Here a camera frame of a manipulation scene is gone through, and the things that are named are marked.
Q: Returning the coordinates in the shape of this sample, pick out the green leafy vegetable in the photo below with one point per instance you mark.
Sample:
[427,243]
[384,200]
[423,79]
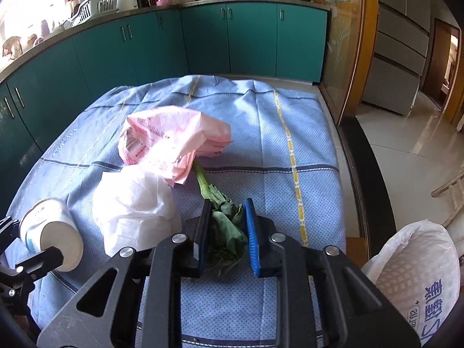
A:
[226,224]

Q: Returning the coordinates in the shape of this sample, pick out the white bag lined bin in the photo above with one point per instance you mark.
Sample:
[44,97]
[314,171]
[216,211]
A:
[409,268]

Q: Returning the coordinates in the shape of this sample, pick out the white plastic bag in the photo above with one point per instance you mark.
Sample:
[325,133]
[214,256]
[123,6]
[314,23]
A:
[134,206]

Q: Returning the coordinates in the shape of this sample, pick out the pink plastic bag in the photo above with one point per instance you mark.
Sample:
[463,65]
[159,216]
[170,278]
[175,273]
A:
[163,137]

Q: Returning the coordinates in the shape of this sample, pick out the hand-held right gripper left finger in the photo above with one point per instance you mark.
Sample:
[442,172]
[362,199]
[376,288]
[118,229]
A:
[203,239]

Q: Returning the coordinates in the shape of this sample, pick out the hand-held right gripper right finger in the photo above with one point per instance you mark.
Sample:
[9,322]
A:
[252,239]

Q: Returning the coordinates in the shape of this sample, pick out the silver refrigerator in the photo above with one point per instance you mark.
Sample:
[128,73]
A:
[398,43]

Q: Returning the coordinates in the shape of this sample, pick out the white dish rack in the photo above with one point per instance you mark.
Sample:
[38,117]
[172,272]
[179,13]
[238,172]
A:
[90,11]

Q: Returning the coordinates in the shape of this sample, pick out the wooden stool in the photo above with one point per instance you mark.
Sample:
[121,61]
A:
[451,195]

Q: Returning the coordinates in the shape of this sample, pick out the pink bowl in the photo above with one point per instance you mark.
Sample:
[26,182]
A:
[164,1]

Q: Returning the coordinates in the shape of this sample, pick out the teal kitchen cabinets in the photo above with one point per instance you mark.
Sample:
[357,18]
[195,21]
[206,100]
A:
[108,54]

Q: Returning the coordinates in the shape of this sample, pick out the wooden framed glass partition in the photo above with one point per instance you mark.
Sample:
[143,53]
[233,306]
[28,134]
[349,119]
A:
[366,43]

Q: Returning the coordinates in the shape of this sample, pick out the brown wooden door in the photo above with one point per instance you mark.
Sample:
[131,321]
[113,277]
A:
[435,65]

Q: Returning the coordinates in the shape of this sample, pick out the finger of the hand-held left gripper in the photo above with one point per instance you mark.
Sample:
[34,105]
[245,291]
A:
[8,234]
[32,266]

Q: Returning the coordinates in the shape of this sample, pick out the white paper cup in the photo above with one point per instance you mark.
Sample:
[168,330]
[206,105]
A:
[54,232]

